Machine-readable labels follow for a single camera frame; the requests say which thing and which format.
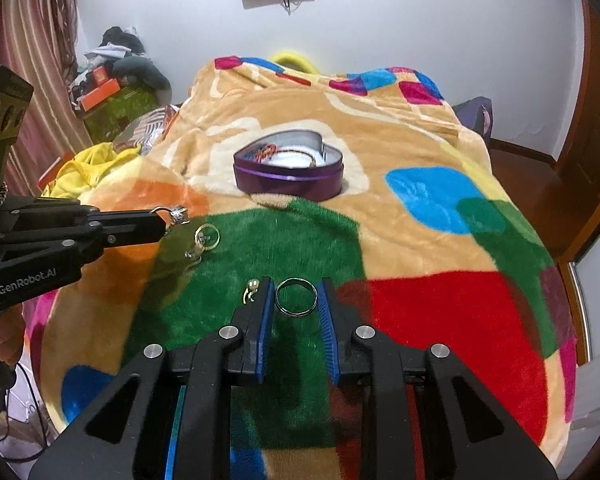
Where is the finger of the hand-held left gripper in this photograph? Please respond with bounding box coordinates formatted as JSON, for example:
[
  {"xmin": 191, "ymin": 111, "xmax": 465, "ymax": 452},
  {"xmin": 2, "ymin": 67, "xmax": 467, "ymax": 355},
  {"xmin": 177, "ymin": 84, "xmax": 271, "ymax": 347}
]
[
  {"xmin": 0, "ymin": 232, "xmax": 117, "ymax": 287},
  {"xmin": 0, "ymin": 196, "xmax": 170, "ymax": 250}
]

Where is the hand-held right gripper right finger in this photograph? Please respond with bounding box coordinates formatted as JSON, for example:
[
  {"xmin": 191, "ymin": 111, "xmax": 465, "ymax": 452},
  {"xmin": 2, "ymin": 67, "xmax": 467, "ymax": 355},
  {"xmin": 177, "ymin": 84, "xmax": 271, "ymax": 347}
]
[{"xmin": 316, "ymin": 276, "xmax": 558, "ymax": 480}]

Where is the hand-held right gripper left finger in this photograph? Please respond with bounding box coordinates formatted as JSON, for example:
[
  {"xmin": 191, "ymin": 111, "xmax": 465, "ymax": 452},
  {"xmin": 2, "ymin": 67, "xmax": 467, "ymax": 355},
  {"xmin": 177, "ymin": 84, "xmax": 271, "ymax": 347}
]
[{"xmin": 27, "ymin": 276, "xmax": 276, "ymax": 480}]

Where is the plain silver ring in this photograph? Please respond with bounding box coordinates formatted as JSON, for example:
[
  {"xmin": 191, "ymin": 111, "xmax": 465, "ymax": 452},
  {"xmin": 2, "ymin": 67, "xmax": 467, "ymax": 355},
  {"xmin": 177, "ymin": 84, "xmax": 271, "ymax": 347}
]
[{"xmin": 274, "ymin": 278, "xmax": 317, "ymax": 317}]

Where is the purple heart-shaped tin box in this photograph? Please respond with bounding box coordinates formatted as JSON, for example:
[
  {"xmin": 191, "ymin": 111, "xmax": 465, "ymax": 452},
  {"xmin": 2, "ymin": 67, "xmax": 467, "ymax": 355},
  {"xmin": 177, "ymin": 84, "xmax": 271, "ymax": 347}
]
[{"xmin": 232, "ymin": 129, "xmax": 345, "ymax": 202}]

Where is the person's left hand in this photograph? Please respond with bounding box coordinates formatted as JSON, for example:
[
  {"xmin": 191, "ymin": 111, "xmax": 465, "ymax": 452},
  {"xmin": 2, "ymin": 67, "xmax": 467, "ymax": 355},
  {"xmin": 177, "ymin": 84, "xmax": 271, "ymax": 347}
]
[{"xmin": 0, "ymin": 305, "xmax": 27, "ymax": 367}]

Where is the yellow cloth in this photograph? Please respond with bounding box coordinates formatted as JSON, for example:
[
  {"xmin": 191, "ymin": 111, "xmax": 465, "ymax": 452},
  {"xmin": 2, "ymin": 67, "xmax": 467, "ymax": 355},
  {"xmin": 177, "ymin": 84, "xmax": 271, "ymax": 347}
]
[{"xmin": 40, "ymin": 142, "xmax": 142, "ymax": 202}]

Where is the gold hoop earring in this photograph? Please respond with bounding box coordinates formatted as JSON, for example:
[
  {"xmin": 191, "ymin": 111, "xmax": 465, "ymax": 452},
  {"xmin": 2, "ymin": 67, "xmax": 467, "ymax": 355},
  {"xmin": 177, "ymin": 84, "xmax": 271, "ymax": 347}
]
[{"xmin": 184, "ymin": 223, "xmax": 222, "ymax": 263}]

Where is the striped pink curtain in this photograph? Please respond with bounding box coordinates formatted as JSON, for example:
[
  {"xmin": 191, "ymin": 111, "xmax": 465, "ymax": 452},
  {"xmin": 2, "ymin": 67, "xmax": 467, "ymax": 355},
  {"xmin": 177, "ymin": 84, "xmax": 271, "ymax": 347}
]
[{"xmin": 0, "ymin": 0, "xmax": 95, "ymax": 197}]

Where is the orange cardboard box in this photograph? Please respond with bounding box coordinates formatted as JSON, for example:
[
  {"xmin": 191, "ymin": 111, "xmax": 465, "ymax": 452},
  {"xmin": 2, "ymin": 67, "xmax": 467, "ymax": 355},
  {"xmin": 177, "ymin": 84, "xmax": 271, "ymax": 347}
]
[{"xmin": 76, "ymin": 78, "xmax": 122, "ymax": 114}]

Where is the striped patterned bag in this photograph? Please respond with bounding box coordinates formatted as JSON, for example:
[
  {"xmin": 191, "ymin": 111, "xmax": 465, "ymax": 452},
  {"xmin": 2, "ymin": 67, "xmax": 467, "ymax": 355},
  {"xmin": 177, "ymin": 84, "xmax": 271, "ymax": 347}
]
[{"xmin": 122, "ymin": 105, "xmax": 182, "ymax": 157}]

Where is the colourful patchwork fleece blanket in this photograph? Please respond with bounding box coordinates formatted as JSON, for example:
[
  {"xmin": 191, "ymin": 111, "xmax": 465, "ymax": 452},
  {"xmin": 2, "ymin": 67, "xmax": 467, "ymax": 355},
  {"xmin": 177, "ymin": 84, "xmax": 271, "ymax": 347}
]
[{"xmin": 27, "ymin": 54, "xmax": 579, "ymax": 480}]

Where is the pile of grey clothes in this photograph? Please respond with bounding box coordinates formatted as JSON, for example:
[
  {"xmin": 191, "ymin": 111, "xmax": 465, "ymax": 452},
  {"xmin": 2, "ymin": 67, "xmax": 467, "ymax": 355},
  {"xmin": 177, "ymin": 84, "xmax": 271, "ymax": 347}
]
[{"xmin": 84, "ymin": 26, "xmax": 174, "ymax": 95}]

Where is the purple bag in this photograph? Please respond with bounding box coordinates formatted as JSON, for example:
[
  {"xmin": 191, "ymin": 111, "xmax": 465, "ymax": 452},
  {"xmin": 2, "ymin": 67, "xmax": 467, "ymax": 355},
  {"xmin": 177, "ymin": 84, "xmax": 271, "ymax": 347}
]
[{"xmin": 452, "ymin": 97, "xmax": 495, "ymax": 149}]

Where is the thin black cable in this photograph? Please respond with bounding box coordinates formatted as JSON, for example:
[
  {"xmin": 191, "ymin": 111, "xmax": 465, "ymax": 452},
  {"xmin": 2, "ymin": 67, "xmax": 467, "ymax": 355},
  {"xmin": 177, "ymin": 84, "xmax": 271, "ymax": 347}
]
[{"xmin": 2, "ymin": 364, "xmax": 57, "ymax": 463}]

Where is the red string bracelet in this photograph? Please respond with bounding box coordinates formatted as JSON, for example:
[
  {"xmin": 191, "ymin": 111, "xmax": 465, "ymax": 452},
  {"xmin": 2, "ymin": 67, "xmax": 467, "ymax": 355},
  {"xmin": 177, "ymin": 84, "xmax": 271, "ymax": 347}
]
[{"xmin": 267, "ymin": 144, "xmax": 327, "ymax": 169}]

